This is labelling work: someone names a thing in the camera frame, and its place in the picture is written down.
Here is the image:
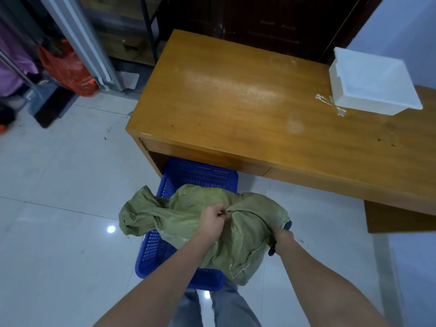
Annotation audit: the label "person's left hand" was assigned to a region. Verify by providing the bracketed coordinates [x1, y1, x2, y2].
[196, 202, 232, 243]

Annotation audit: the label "person's right hand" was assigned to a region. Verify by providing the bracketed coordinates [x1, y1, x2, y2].
[271, 226, 295, 256]

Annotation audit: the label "green woven sack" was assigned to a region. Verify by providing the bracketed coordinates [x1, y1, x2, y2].
[119, 184, 291, 286]

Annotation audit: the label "person's left forearm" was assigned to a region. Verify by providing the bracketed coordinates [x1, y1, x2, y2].
[93, 231, 216, 327]

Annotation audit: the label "person's right forearm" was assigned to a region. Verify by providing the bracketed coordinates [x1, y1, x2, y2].
[277, 239, 389, 327]

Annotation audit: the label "blue plastic basket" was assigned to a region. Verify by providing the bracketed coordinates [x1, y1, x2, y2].
[135, 158, 239, 291]

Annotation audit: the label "person's grey trousers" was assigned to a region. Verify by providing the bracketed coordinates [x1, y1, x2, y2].
[169, 280, 262, 327]

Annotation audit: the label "wooden desk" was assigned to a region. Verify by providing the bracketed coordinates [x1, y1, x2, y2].
[126, 29, 436, 234]

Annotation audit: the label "white plastic tie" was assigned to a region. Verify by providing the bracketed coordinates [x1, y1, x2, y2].
[315, 94, 347, 117]

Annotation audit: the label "white foam box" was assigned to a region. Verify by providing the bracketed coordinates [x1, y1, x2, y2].
[328, 47, 424, 116]

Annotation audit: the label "dark wooden cabinet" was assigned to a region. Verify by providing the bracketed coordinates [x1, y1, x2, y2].
[157, 0, 385, 65]

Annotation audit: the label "black metal rack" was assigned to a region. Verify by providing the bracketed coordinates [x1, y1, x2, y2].
[140, 0, 164, 64]

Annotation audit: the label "orange plastic bag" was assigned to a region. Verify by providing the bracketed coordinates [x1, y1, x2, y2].
[37, 40, 99, 97]

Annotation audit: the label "blue dustpan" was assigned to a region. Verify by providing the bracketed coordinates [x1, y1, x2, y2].
[26, 80, 60, 116]

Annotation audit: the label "purple hanging cloth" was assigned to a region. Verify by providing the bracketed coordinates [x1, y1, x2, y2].
[0, 20, 39, 98]

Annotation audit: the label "grey metal door frame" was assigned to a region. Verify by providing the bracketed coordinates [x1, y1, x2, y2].
[38, 0, 124, 92]

